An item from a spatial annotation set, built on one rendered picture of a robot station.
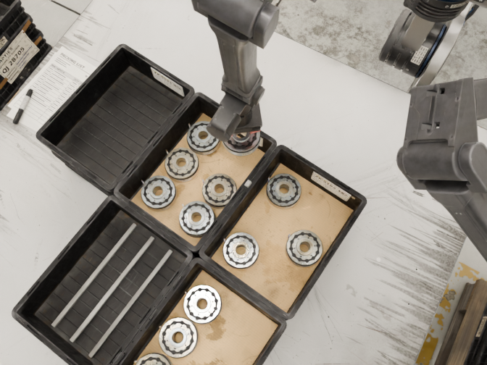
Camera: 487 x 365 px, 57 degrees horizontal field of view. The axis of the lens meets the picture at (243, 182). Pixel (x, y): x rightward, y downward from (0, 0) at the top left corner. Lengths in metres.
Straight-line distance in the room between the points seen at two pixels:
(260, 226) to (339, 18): 1.71
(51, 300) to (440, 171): 1.10
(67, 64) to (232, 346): 1.16
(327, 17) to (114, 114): 1.60
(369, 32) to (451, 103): 2.15
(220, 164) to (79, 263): 0.50
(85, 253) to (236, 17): 0.97
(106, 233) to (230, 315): 0.43
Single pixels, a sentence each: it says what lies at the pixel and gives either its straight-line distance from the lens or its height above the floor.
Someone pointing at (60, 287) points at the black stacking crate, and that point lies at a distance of 1.40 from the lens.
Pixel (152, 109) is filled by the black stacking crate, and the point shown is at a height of 0.83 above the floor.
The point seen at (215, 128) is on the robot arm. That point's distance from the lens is 0.97.
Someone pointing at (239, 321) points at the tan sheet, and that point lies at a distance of 1.29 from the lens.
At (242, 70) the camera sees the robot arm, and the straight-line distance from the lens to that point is 0.76.
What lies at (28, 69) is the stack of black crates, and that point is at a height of 0.28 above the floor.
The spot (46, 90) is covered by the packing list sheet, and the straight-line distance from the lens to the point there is 1.80.
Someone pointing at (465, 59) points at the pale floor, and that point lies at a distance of 2.83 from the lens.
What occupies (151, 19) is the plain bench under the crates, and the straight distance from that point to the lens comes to 1.86.
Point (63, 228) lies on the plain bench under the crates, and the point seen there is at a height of 0.70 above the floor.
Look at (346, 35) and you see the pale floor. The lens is 2.72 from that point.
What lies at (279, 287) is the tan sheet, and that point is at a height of 0.83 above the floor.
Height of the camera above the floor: 2.12
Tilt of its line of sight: 71 degrees down
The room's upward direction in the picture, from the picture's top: 1 degrees counter-clockwise
